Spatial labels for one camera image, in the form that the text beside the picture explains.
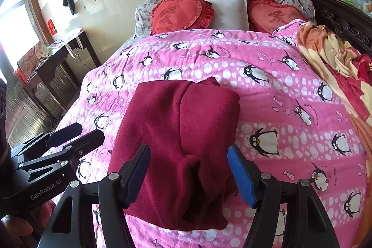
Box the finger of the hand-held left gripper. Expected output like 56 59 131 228
19 129 105 171
12 122 83 155

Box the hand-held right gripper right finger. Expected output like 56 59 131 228
227 145 340 248

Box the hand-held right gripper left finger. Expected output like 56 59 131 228
42 144 151 248

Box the dark red fleece garment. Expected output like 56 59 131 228
107 76 241 232

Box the person's left hand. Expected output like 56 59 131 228
0 202 56 248

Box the dark wooden desk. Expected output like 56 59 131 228
17 30 102 118

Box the colourful printed box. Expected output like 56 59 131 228
17 43 53 74

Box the pink penguin print blanket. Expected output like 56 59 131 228
52 18 368 248

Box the wooden framed window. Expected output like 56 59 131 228
0 0 41 74

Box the orange patterned blanket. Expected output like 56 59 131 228
296 21 372 155

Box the red heart pillow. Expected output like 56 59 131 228
149 0 216 36
246 0 309 33

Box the white pillow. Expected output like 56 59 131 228
200 0 250 31

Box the dark carved wooden headboard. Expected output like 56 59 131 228
302 0 372 54

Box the white strap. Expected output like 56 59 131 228
65 39 83 58

